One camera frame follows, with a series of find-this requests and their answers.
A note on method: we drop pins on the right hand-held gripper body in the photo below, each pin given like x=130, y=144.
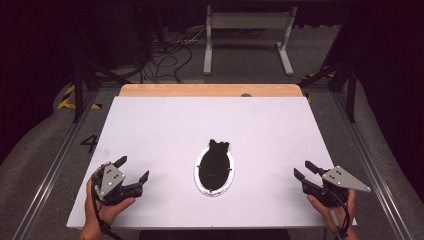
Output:
x=340, y=180

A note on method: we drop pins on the white metal stand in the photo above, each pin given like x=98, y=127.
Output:
x=248, y=20

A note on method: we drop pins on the person's right hand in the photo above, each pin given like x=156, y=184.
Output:
x=333, y=213

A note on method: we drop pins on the black metal stand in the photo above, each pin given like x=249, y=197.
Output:
x=79, y=90
x=350, y=90

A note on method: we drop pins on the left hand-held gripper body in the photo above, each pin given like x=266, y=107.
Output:
x=111, y=180

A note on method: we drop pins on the aluminium floor rail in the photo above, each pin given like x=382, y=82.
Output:
x=373, y=166
x=56, y=160

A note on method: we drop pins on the oval silver photo frame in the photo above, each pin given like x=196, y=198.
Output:
x=214, y=168

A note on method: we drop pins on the white table cover board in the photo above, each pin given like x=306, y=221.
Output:
x=166, y=133

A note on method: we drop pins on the yellow black floor tape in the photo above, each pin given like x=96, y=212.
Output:
x=68, y=100
x=316, y=76

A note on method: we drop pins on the person's left hand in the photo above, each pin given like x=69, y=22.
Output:
x=106, y=211

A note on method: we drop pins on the person's dark clothing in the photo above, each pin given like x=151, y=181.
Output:
x=213, y=235

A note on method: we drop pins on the small dark round disc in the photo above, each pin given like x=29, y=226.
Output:
x=246, y=95

